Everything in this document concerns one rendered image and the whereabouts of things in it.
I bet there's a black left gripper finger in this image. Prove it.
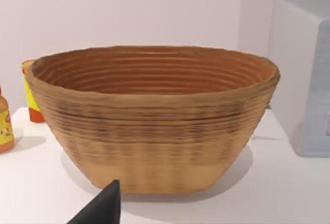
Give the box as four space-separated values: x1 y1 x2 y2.
66 179 122 224

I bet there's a brown woven basket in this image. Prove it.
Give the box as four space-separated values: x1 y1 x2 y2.
26 44 281 194

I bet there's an orange bottle with yellow label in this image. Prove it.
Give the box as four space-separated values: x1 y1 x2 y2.
0 86 15 154

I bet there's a yellow and red cup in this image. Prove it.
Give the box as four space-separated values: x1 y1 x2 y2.
21 58 45 123

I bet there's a pale grey rounded box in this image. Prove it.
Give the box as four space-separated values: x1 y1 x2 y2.
266 0 330 158

